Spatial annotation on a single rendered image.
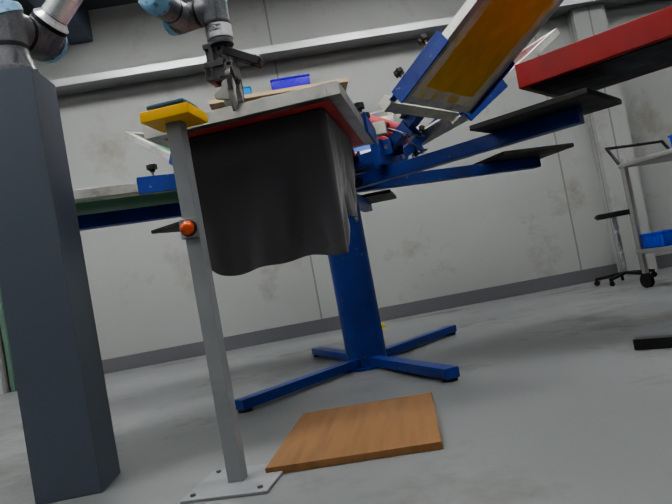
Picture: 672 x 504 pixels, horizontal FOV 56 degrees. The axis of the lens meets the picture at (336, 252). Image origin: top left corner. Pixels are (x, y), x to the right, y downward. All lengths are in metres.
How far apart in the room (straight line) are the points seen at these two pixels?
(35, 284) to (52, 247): 0.11
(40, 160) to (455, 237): 4.38
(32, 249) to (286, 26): 4.48
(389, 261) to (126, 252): 2.31
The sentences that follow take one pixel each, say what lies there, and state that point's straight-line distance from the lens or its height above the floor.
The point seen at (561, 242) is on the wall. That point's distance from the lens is 6.12.
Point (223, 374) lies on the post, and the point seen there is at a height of 0.28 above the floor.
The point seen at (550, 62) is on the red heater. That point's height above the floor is 1.07.
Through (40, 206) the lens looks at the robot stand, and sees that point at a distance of 1.94.
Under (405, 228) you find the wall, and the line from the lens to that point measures 5.73.
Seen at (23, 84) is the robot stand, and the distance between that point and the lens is 2.03.
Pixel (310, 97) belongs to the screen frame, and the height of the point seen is 0.96.
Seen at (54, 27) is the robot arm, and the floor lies 1.37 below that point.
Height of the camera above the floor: 0.46
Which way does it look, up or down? 2 degrees up
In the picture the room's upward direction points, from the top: 10 degrees counter-clockwise
